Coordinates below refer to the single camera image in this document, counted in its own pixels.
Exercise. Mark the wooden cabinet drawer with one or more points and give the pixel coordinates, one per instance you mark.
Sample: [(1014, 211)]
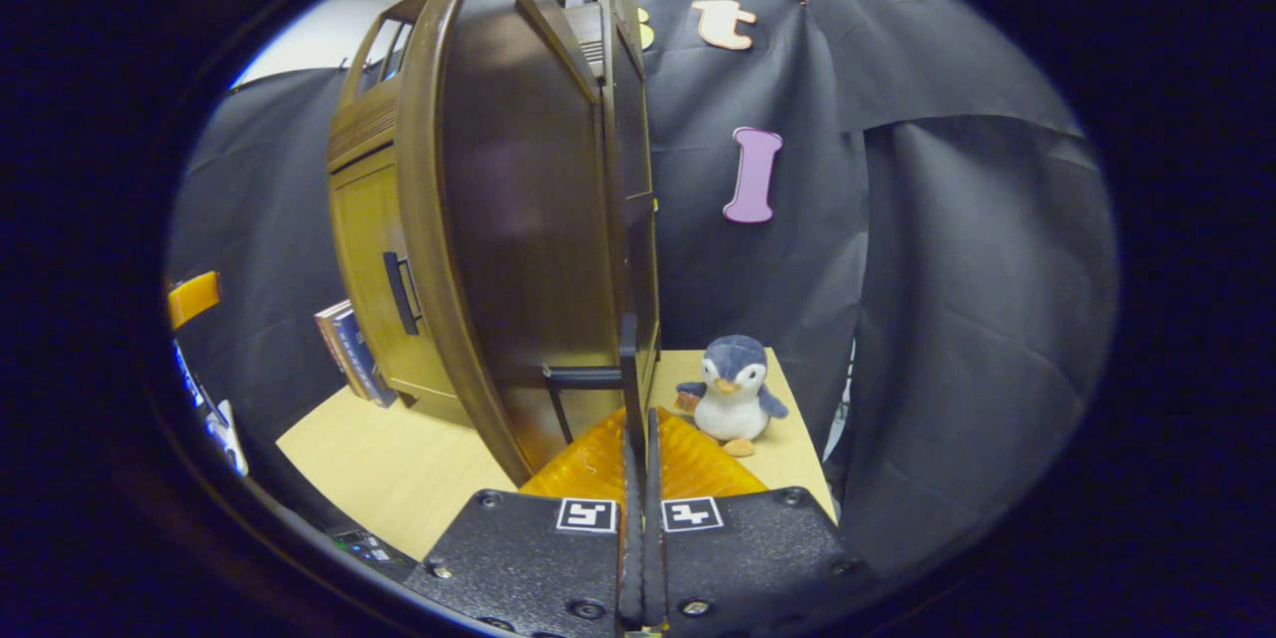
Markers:
[(359, 125)]

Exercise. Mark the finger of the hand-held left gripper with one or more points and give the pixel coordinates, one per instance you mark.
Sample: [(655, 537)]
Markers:
[(192, 299)]

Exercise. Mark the wooden double-door shoe cabinet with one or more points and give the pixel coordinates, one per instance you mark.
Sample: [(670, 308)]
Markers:
[(630, 169)]

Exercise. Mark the black backdrop cloth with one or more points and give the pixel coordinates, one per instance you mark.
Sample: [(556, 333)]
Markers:
[(947, 319)]

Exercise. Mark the dark blue book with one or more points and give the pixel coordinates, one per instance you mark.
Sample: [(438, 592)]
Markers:
[(359, 359)]

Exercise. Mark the wooden shoe cabinet door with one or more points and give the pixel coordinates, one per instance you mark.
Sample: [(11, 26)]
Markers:
[(369, 239), (518, 219)]

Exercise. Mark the penguin plush toy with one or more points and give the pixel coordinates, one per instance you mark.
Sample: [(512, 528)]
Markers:
[(733, 399)]

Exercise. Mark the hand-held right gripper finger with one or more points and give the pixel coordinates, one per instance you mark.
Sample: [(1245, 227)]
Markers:
[(653, 538), (632, 538)]

